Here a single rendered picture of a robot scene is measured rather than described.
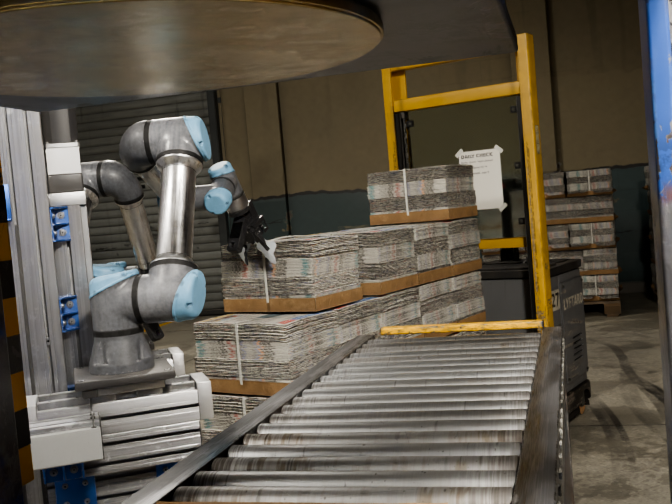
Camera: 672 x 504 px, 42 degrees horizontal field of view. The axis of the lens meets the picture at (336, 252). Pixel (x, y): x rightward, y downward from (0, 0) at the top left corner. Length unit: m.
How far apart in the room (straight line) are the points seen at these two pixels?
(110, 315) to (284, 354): 0.71
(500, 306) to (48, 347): 2.52
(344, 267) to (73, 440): 1.23
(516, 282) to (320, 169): 5.91
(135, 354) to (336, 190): 7.87
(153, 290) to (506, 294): 2.50
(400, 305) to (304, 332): 0.62
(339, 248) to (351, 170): 6.96
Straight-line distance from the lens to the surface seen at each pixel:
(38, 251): 2.25
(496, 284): 4.25
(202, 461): 1.34
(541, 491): 1.10
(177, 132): 2.20
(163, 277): 2.04
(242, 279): 2.89
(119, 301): 2.06
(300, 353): 2.65
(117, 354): 2.07
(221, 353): 2.77
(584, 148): 9.51
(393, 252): 3.15
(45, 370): 2.27
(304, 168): 9.94
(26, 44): 0.64
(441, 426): 1.43
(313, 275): 2.73
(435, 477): 1.18
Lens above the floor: 1.16
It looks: 3 degrees down
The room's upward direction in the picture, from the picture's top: 5 degrees counter-clockwise
